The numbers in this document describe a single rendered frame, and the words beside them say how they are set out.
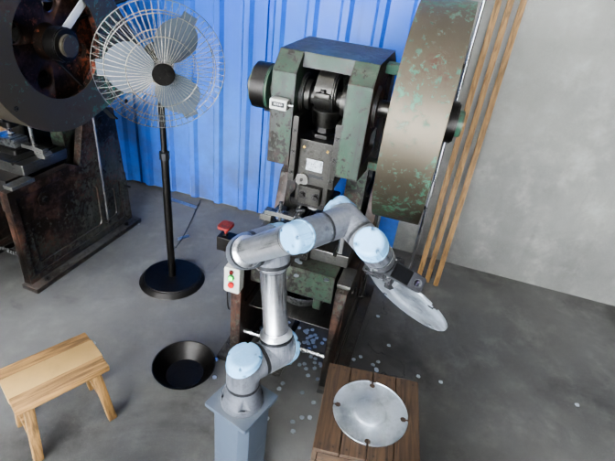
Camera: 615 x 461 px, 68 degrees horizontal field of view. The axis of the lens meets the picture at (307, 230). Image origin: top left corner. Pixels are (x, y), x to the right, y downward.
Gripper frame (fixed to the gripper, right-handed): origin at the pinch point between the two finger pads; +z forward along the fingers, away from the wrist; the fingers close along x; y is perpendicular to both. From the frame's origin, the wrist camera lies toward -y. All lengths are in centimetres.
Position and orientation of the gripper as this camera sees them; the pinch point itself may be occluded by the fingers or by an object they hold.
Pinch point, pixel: (398, 280)
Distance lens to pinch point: 135.6
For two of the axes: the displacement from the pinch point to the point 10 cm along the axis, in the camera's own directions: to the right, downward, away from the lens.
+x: -4.7, 8.7, -1.5
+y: -8.2, -3.7, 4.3
